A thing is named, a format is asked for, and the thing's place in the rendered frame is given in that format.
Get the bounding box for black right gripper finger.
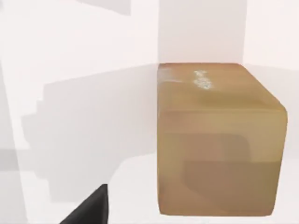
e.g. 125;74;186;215
58;183;109;224

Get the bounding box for brown bread loaf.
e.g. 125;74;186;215
156;62;288;216

